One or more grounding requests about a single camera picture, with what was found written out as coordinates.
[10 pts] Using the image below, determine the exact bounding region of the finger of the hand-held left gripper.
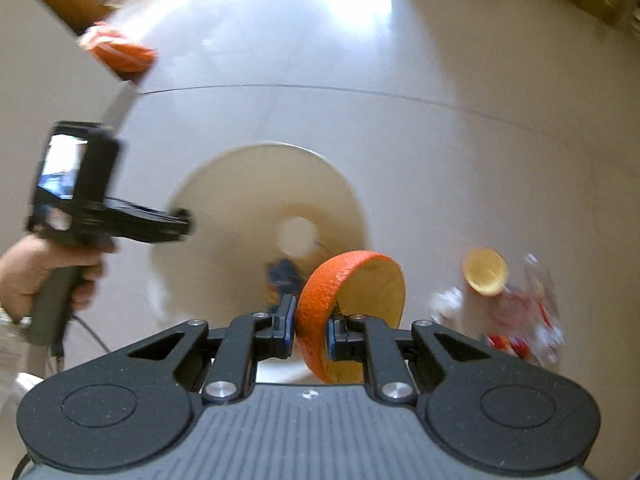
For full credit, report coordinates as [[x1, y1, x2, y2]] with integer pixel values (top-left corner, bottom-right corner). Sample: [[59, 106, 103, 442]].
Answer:
[[150, 206, 193, 246]]

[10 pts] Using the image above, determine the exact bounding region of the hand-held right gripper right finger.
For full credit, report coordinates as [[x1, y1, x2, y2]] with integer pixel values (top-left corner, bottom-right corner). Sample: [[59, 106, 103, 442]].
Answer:
[[327, 312, 506, 403]]

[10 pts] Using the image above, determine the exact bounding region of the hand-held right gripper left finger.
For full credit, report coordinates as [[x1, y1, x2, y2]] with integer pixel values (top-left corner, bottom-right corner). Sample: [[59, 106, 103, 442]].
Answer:
[[107, 294, 297, 405]]

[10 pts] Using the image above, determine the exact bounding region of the white round trash bin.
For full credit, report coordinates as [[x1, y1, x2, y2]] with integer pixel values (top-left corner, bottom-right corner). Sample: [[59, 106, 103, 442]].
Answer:
[[147, 142, 368, 386]]

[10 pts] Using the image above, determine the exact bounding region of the yellow milk tea cup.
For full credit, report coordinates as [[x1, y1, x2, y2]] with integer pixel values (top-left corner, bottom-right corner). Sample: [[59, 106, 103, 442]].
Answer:
[[276, 216, 322, 262]]

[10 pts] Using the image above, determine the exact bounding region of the clear plastic box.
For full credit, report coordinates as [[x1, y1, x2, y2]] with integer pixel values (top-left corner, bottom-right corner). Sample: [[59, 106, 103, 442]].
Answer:
[[492, 287, 533, 338]]

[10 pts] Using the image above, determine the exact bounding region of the clear plastic wrapper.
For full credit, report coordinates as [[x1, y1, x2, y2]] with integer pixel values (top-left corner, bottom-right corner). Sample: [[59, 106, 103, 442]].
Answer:
[[522, 252, 567, 367]]

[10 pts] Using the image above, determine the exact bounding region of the person's left hand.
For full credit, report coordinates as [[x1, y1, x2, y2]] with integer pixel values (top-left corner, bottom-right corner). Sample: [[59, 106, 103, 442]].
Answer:
[[0, 234, 107, 326]]

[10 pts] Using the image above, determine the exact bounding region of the orange bag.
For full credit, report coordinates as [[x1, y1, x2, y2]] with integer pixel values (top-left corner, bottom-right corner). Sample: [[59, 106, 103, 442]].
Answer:
[[80, 22, 157, 73]]

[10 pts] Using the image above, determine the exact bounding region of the silver wrist watch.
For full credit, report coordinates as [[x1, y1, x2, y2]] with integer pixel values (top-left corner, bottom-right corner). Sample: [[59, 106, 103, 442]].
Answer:
[[0, 305, 32, 332]]

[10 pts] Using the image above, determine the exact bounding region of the person's white clothing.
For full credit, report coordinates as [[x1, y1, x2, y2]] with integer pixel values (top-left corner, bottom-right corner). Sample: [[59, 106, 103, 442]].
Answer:
[[0, 372, 47, 413]]

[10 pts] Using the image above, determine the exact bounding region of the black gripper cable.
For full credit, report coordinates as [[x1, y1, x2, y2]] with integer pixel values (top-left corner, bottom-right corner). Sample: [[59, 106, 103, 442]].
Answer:
[[50, 312, 113, 361]]

